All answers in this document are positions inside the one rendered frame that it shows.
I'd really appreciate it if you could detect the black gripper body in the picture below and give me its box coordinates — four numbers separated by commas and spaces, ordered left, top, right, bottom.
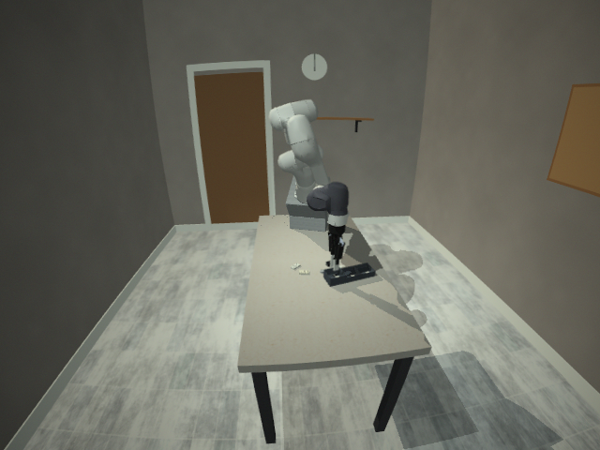
328, 224, 345, 244

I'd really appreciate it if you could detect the dark grey rack of bins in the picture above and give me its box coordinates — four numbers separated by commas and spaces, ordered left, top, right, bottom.
323, 262, 375, 287

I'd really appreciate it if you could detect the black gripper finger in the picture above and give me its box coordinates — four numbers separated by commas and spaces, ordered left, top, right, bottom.
328, 232, 335, 267
333, 237, 345, 271

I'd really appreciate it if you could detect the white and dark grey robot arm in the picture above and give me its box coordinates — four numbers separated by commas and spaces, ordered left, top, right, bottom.
269, 99, 349, 227

